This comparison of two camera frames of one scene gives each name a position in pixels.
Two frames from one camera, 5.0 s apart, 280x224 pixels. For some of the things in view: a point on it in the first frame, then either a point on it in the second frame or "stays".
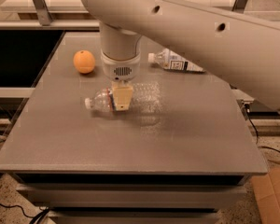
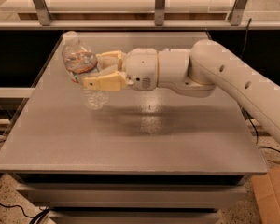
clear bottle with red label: (147, 98) → (79, 61)
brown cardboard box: (272, 195) stays
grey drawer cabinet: (133, 198) stays
